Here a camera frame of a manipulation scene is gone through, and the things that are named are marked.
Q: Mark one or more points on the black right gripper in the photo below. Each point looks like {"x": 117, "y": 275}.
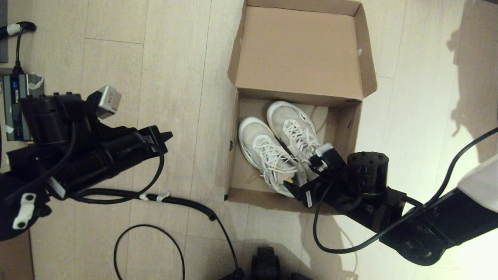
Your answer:
{"x": 330, "y": 192}

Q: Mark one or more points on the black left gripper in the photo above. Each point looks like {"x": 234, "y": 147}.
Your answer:
{"x": 116, "y": 155}

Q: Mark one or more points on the white mesh lace-up sneaker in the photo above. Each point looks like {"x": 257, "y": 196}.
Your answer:
{"x": 284, "y": 116}
{"x": 253, "y": 132}

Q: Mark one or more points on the brown cardboard shoe box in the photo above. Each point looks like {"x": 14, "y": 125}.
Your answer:
{"x": 299, "y": 50}

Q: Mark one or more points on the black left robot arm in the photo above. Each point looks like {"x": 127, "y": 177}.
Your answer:
{"x": 42, "y": 124}

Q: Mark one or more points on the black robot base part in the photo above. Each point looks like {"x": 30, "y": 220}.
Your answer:
{"x": 265, "y": 264}

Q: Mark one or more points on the white tape strip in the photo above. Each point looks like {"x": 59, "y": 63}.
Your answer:
{"x": 159, "y": 198}

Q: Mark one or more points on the grey metal power supply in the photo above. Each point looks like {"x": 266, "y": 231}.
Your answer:
{"x": 11, "y": 116}

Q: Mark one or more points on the brown cardboard carton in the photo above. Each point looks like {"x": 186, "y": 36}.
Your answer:
{"x": 15, "y": 260}

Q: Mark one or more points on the dark grey panel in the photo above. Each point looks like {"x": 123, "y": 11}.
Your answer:
{"x": 3, "y": 31}

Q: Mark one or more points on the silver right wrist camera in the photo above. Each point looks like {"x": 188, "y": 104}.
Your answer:
{"x": 325, "y": 149}

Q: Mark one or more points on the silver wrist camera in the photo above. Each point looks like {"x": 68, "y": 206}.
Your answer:
{"x": 109, "y": 99}
{"x": 325, "y": 149}

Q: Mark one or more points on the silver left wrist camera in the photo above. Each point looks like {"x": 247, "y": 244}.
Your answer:
{"x": 109, "y": 99}

